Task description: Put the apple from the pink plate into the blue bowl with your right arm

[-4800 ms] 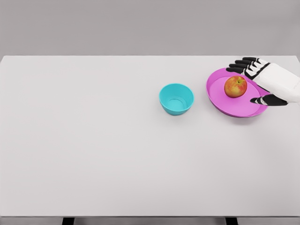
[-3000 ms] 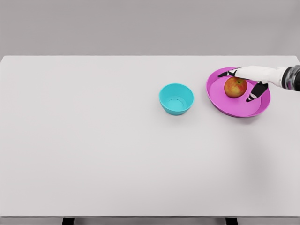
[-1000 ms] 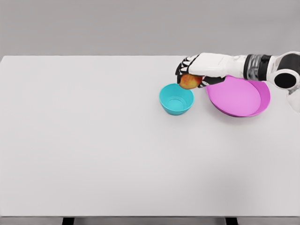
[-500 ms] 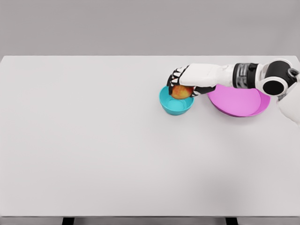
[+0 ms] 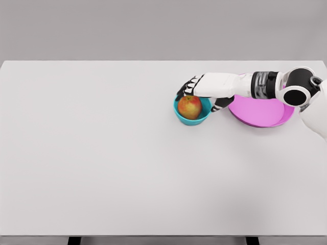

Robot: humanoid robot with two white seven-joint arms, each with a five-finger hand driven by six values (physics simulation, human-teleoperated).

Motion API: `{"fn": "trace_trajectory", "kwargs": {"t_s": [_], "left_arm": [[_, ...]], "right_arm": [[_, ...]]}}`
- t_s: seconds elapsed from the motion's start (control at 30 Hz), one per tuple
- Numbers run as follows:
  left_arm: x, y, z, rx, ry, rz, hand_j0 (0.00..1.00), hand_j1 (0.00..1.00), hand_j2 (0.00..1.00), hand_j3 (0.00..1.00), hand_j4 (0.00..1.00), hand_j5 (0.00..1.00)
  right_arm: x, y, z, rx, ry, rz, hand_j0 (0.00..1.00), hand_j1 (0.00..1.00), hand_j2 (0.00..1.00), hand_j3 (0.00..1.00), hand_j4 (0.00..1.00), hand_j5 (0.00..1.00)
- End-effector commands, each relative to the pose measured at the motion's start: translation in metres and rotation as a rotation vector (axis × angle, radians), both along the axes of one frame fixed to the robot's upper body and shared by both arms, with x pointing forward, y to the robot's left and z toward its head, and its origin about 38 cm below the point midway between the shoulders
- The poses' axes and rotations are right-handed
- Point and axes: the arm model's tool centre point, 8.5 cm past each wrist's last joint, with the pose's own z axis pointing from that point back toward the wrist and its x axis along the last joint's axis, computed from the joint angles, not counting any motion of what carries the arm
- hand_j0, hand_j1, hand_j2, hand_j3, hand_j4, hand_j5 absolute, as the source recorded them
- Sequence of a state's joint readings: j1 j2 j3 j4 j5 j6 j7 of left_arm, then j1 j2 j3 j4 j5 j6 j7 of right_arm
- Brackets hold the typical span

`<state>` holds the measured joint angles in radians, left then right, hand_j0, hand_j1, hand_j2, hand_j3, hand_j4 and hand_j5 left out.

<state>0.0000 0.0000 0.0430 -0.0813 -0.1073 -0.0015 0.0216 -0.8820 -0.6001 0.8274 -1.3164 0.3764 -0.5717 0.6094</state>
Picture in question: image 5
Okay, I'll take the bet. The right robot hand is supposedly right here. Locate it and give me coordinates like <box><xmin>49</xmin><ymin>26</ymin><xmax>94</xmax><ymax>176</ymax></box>
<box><xmin>176</xmin><ymin>72</ymin><xmax>236</xmax><ymax>113</ymax></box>

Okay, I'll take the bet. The red yellow apple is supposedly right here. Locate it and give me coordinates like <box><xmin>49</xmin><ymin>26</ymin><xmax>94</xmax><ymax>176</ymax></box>
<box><xmin>177</xmin><ymin>95</ymin><xmax>203</xmax><ymax>120</ymax></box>

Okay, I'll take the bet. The blue bowl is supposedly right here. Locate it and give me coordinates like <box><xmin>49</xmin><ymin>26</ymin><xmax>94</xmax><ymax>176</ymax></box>
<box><xmin>173</xmin><ymin>94</ymin><xmax>213</xmax><ymax>126</ymax></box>

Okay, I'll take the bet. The pink plate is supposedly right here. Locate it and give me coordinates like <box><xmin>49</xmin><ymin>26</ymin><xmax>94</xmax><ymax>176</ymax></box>
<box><xmin>227</xmin><ymin>73</ymin><xmax>295</xmax><ymax>128</ymax></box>

